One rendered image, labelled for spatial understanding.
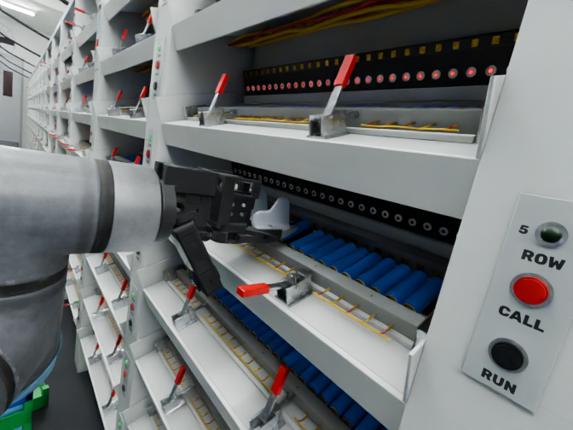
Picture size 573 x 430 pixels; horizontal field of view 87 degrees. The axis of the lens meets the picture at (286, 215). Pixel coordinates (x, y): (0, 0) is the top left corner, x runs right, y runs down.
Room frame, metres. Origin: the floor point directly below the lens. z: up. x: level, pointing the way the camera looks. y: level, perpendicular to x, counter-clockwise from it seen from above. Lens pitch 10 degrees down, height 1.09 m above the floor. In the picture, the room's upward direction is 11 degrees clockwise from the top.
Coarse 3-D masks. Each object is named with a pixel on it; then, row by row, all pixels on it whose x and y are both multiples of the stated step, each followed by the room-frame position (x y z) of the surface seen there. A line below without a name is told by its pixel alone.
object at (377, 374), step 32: (384, 224) 0.43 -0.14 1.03; (224, 256) 0.44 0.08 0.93; (448, 256) 0.36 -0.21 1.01; (288, 320) 0.31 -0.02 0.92; (320, 320) 0.30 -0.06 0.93; (352, 320) 0.30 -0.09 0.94; (320, 352) 0.28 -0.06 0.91; (352, 352) 0.25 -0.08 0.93; (384, 352) 0.25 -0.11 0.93; (416, 352) 0.20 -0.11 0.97; (352, 384) 0.25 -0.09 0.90; (384, 384) 0.22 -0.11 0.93; (384, 416) 0.23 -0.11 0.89
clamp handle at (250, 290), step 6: (288, 276) 0.33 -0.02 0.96; (276, 282) 0.32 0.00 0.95; (282, 282) 0.33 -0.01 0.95; (288, 282) 0.33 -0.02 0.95; (240, 288) 0.28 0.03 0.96; (246, 288) 0.29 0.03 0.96; (252, 288) 0.29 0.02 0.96; (258, 288) 0.29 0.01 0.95; (264, 288) 0.30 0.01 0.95; (270, 288) 0.31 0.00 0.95; (276, 288) 0.31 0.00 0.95; (282, 288) 0.32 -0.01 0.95; (240, 294) 0.28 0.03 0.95; (246, 294) 0.28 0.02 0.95; (252, 294) 0.29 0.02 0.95; (258, 294) 0.29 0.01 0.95
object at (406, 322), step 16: (256, 256) 0.42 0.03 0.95; (272, 256) 0.41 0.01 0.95; (288, 256) 0.39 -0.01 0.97; (304, 256) 0.38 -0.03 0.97; (320, 272) 0.34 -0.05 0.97; (336, 272) 0.34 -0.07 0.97; (336, 288) 0.33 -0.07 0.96; (352, 288) 0.31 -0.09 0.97; (368, 288) 0.31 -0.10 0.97; (352, 304) 0.31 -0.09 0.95; (368, 304) 0.29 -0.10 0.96; (384, 304) 0.29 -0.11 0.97; (368, 320) 0.28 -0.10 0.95; (384, 320) 0.28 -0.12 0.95; (400, 320) 0.27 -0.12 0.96; (416, 320) 0.26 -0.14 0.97; (384, 336) 0.26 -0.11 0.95
